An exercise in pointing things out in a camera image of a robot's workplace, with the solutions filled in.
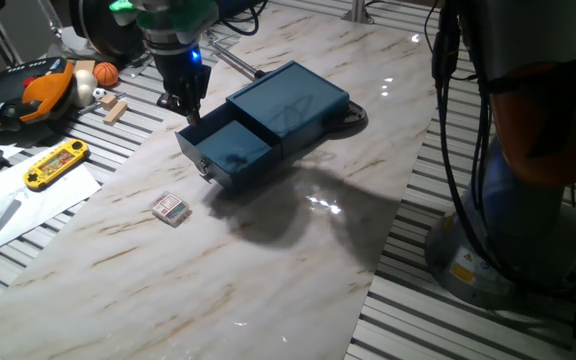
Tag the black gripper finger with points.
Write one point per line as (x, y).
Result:
(194, 116)
(168, 101)

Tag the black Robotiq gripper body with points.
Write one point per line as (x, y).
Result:
(180, 72)

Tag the blue sliding drawer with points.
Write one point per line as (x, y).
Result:
(233, 155)

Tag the blue drawer box housing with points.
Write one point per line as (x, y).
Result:
(293, 102)

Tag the long wooden block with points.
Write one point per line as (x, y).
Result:
(115, 113)

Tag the grey metal rod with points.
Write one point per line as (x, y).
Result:
(235, 57)

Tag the green printed wrist adapter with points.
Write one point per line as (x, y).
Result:
(188, 15)

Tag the small wooden block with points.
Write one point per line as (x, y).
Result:
(108, 101)

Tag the orange mini basketball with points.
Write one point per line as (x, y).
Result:
(105, 74)

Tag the tiny soccer ball toy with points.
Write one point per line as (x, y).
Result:
(99, 94)

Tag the white ball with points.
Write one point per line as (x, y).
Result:
(84, 87)

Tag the beige cardboard block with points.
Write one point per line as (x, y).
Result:
(84, 66)

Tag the yellow handheld game console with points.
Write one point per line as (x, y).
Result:
(55, 165)

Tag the orange black teach pendant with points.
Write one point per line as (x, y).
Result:
(23, 95)

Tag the plain white paper sheet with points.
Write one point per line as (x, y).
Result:
(58, 200)

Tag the white marble pattern mat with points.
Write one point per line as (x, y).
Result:
(193, 270)

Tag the aluminium frame post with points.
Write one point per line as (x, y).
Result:
(357, 12)

